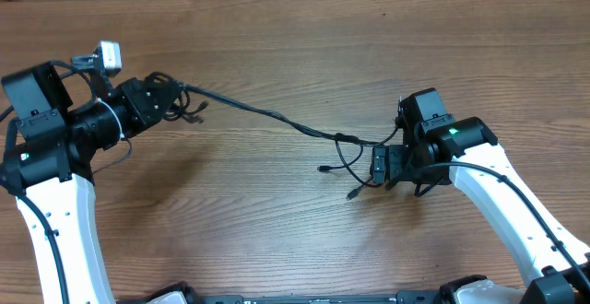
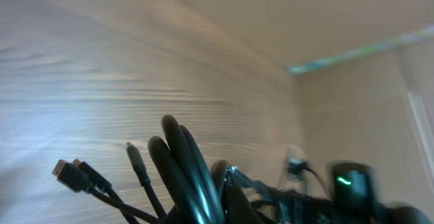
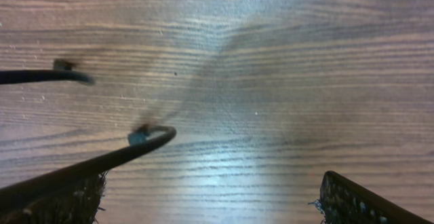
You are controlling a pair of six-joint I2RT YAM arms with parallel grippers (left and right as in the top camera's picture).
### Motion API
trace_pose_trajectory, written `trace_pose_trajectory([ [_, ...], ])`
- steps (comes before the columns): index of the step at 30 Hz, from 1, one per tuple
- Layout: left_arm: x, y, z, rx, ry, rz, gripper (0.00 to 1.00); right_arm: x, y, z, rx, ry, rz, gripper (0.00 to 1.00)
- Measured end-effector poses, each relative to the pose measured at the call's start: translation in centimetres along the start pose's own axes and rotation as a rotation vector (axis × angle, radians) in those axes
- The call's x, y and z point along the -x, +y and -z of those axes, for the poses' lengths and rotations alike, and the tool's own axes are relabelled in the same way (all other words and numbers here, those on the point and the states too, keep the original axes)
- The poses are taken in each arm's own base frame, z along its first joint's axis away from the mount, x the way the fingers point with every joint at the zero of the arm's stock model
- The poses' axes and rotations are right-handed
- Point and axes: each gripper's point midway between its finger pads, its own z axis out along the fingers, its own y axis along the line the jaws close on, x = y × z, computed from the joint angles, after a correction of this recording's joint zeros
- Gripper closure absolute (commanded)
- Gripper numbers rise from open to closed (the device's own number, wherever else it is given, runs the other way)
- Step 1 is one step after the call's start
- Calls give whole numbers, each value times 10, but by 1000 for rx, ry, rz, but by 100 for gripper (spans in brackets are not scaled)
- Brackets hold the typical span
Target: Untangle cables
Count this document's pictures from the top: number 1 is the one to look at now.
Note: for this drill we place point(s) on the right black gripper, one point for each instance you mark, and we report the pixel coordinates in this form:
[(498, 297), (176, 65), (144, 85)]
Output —
[(397, 173)]

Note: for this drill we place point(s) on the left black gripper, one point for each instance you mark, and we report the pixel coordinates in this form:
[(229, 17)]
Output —
[(132, 95)]

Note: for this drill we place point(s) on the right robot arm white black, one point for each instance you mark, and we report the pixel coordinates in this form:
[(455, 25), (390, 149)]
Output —
[(436, 149)]

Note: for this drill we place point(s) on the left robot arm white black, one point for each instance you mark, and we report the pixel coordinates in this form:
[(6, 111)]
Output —
[(65, 113)]

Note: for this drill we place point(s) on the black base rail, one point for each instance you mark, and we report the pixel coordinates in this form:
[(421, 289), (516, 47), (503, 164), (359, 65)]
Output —
[(332, 298)]

